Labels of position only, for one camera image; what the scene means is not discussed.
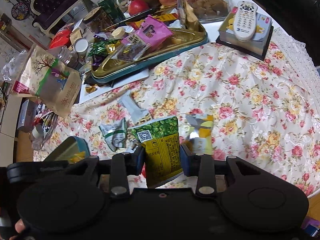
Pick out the pink snack packet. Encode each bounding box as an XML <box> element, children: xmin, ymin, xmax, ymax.
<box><xmin>121</xmin><ymin>15</ymin><xmax>173</xmax><ymax>52</ymax></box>

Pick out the clear plastic bag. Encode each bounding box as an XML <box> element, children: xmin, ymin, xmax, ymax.
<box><xmin>1</xmin><ymin>50</ymin><xmax>28</xmax><ymax>83</ymax></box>

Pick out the white green snack packet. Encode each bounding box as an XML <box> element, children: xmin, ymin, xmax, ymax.
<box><xmin>99</xmin><ymin>118</ymin><xmax>128</xmax><ymax>152</ymax></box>

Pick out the clear plastic cookie jar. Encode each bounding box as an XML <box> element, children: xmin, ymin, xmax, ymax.
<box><xmin>182</xmin><ymin>0</ymin><xmax>232</xmax><ymax>24</ymax></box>

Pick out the white round lid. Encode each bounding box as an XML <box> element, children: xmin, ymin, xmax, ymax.
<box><xmin>74</xmin><ymin>37</ymin><xmax>89</xmax><ymax>53</ymax></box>

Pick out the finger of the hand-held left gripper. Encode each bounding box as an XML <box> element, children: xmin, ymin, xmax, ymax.
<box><xmin>7</xmin><ymin>160</ymin><xmax>75</xmax><ymax>183</ymax></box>

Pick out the clear jar with dark lid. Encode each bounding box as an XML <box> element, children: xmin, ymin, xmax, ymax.
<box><xmin>82</xmin><ymin>6</ymin><xmax>114</xmax><ymax>33</ymax></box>

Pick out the grey cardboard box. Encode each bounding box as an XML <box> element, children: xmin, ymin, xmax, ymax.
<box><xmin>16</xmin><ymin>100</ymin><xmax>38</xmax><ymax>133</ymax></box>

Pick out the white remote control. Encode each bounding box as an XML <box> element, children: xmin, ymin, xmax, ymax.
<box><xmin>234</xmin><ymin>1</ymin><xmax>258</xmax><ymax>41</ymax></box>

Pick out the white flat board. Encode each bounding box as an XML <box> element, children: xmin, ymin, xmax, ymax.
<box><xmin>79</xmin><ymin>69</ymin><xmax>150</xmax><ymax>105</ymax></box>

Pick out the dark tufted sofa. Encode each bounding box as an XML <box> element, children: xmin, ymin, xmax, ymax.
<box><xmin>30</xmin><ymin>0</ymin><xmax>87</xmax><ymax>37</ymax></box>

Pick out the clear packet of nuts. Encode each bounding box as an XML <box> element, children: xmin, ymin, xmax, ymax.
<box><xmin>110</xmin><ymin>42</ymin><xmax>152</xmax><ymax>62</ymax></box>

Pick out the gold tin tray with snacks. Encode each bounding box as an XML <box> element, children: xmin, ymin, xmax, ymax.
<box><xmin>90</xmin><ymin>17</ymin><xmax>208</xmax><ymax>84</ymax></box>

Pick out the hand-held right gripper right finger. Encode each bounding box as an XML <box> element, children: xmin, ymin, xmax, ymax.
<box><xmin>180</xmin><ymin>144</ymin><xmax>269</xmax><ymax>197</ymax></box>

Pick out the green drink can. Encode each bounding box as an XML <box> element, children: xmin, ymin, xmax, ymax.
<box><xmin>97</xmin><ymin>0</ymin><xmax>125</xmax><ymax>24</ymax></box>

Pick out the pile of foil candies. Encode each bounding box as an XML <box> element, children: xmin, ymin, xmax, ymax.
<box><xmin>87</xmin><ymin>39</ymin><xmax>118</xmax><ymax>57</ymax></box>

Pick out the red snack bag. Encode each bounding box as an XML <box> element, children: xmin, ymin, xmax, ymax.
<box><xmin>49</xmin><ymin>29</ymin><xmax>73</xmax><ymax>49</ymax></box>

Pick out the dark box with round lid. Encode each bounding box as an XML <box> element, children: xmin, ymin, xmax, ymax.
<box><xmin>216</xmin><ymin>7</ymin><xmax>274</xmax><ymax>60</ymax></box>

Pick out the kraft paper bag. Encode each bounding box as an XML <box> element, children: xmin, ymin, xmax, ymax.
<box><xmin>12</xmin><ymin>44</ymin><xmax>82</xmax><ymax>118</ymax></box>

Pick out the yellow silver snack packet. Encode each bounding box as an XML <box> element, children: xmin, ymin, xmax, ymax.
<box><xmin>185</xmin><ymin>114</ymin><xmax>214</xmax><ymax>155</ymax></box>

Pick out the person's left hand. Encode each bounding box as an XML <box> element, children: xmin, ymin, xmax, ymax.
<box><xmin>14</xmin><ymin>219</ymin><xmax>27</xmax><ymax>234</ymax></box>

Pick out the small pale cup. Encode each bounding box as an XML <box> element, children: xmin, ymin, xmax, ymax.
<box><xmin>32</xmin><ymin>125</ymin><xmax>44</xmax><ymax>139</ymax></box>

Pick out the round cookie packet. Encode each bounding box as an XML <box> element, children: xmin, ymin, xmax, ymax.
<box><xmin>56</xmin><ymin>45</ymin><xmax>79</xmax><ymax>69</ymax></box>

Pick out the round colourful wall plate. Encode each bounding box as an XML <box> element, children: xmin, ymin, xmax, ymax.
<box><xmin>10</xmin><ymin>2</ymin><xmax>30</xmax><ymax>20</ymax></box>

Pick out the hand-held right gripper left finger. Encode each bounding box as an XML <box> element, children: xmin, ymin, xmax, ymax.
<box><xmin>66</xmin><ymin>145</ymin><xmax>147</xmax><ymax>197</ymax></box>

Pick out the green pea snack packet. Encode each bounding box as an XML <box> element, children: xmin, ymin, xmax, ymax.
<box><xmin>129</xmin><ymin>116</ymin><xmax>184</xmax><ymax>189</ymax></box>

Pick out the floral tablecloth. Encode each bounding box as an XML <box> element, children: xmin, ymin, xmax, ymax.
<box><xmin>32</xmin><ymin>27</ymin><xmax>320</xmax><ymax>198</ymax></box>

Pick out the grey wrapped snack bar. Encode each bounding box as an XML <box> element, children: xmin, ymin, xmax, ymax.
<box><xmin>117</xmin><ymin>91</ymin><xmax>150</xmax><ymax>127</ymax></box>

